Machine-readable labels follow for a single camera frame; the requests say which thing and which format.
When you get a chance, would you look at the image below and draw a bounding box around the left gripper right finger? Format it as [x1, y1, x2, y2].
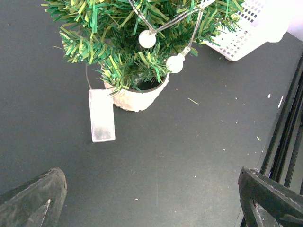
[238, 167, 303, 227]

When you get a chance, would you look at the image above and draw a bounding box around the white plastic basket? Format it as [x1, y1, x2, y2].
[206, 0, 295, 61]

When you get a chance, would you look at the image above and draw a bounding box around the small green christmas tree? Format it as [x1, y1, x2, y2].
[44, 0, 244, 112]

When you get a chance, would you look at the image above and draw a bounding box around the string light with white balls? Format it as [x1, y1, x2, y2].
[89, 0, 217, 142]

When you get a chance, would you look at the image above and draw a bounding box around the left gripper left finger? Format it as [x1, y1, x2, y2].
[0, 168, 67, 227]

